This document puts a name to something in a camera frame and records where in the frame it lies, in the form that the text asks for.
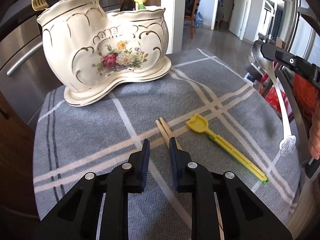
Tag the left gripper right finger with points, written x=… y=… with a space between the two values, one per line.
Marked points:
x=179 y=164

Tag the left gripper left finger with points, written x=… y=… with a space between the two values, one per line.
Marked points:
x=136 y=181

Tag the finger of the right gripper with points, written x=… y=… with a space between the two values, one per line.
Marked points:
x=281 y=56

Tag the yellow green training chopstick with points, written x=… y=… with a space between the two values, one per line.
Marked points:
x=199 y=124

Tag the silver spoon ornate handle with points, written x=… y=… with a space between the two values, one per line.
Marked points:
x=288 y=142

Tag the cream floral ceramic utensil holder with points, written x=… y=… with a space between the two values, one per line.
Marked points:
x=92 y=51

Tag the person's right hand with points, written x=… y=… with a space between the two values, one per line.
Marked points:
x=314 y=134

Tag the grey plaid cloth mat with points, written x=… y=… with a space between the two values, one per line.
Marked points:
x=71 y=141

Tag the white door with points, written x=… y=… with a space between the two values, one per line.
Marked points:
x=237 y=17

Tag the water bottle on floor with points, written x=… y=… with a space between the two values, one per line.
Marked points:
x=198 y=20

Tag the wooden chair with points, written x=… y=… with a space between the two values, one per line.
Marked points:
x=191 y=8

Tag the stainless steel oven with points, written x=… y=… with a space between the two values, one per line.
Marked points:
x=26 y=77

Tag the black spoon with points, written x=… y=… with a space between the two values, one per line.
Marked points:
x=128 y=5

